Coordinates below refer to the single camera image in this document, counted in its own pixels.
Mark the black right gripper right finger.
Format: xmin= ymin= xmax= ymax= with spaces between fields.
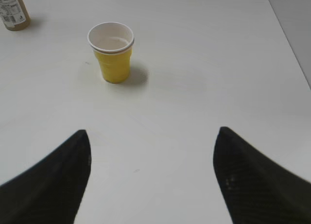
xmin=213 ymin=127 xmax=311 ymax=224

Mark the orange juice bottle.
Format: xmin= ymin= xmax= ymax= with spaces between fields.
xmin=0 ymin=0 xmax=31 ymax=31

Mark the yellow paper cup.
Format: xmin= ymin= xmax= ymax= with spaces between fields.
xmin=87 ymin=22 xmax=135 ymax=84

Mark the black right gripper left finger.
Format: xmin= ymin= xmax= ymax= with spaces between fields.
xmin=0 ymin=130 xmax=91 ymax=224

